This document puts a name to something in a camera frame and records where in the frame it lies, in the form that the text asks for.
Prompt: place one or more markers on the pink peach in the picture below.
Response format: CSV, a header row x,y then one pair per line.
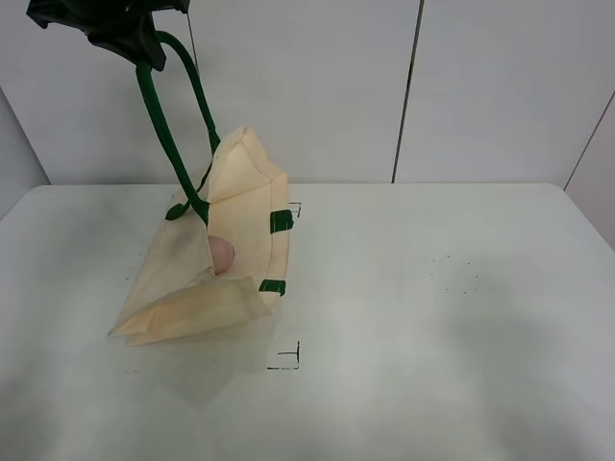
x,y
222,254

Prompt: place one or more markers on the white linen bag green handles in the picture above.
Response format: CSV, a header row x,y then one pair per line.
x,y
242,198

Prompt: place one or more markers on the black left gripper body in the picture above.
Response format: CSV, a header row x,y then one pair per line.
x,y
102,17

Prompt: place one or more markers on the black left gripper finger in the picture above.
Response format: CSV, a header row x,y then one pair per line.
x,y
142,43
115,48

